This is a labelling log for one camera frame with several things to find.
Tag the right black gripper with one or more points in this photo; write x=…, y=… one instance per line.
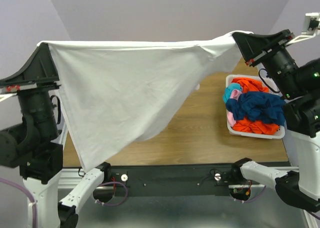
x=251, y=45

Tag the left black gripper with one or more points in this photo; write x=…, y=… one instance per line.
x=41, y=70

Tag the white t shirt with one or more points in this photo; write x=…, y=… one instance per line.
x=114, y=93

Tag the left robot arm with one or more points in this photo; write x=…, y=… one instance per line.
x=30, y=146

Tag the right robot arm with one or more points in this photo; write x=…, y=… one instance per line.
x=300, y=86

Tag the white plastic laundry basket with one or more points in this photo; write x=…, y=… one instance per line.
x=279, y=134

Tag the orange t shirt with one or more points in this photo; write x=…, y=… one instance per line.
x=246, y=125

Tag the pink t shirt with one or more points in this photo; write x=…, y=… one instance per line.
x=234, y=95

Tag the teal t shirt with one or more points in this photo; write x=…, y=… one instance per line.
x=228, y=90

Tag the navy blue t shirt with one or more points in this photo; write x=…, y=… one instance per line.
x=257, y=106

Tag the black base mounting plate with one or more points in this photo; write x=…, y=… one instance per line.
x=178, y=180

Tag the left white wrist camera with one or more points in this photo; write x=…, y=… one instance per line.
x=5, y=96

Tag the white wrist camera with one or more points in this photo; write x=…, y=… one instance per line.
x=5, y=96
x=310, y=28

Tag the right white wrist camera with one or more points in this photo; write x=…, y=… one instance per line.
x=310, y=28

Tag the aluminium table frame rail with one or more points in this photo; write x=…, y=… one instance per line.
x=71, y=165

